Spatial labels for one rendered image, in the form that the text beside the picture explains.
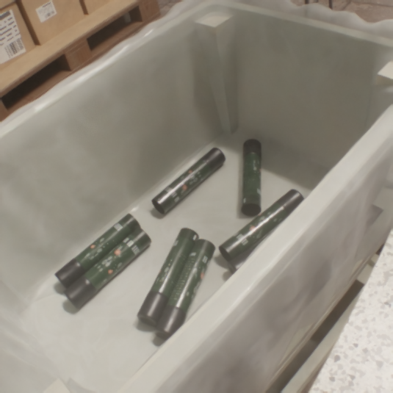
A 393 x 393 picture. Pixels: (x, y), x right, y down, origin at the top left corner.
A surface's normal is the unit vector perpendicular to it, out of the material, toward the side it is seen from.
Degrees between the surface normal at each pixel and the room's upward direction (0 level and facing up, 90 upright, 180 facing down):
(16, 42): 90
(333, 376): 0
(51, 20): 90
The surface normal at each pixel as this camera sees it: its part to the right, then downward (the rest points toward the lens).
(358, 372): -0.18, -0.66
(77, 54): 0.77, 0.36
